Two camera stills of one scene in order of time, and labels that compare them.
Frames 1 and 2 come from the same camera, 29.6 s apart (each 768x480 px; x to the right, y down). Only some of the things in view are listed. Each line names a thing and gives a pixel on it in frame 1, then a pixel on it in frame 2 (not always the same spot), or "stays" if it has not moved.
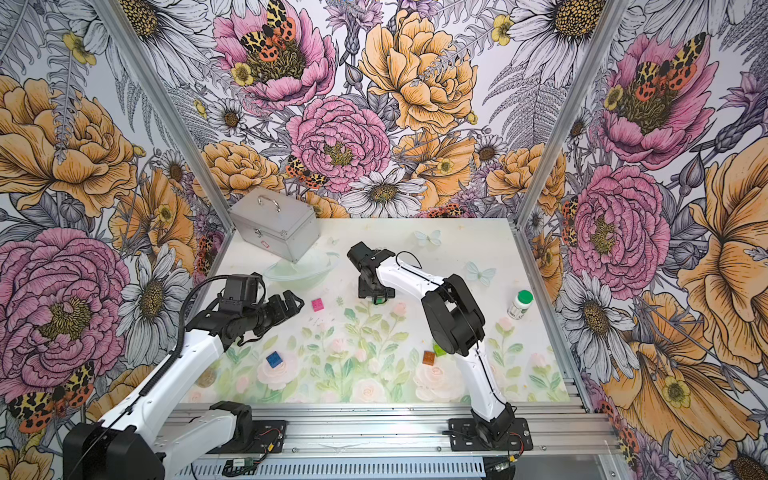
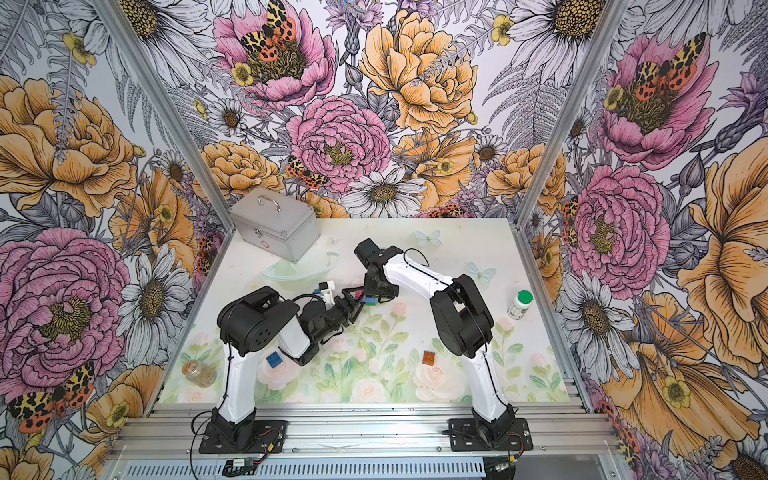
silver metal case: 276,222 stays
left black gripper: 291,310 to 347,310
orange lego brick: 428,358 stays
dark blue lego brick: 274,360 stays
